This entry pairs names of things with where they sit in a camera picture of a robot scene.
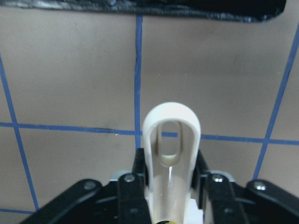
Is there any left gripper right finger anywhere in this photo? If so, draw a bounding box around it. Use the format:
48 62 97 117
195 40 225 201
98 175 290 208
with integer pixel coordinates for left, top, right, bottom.
191 151 249 224

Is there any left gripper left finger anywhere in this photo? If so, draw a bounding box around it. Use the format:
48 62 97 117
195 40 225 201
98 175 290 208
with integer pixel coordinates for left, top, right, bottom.
117 148 152 224

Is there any bin with black bag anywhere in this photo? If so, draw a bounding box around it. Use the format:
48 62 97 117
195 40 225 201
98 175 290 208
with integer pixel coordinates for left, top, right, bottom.
0 0 286 23

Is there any beige plastic dustpan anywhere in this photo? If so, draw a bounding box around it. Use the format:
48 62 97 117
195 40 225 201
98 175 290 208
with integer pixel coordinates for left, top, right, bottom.
142 102 201 224

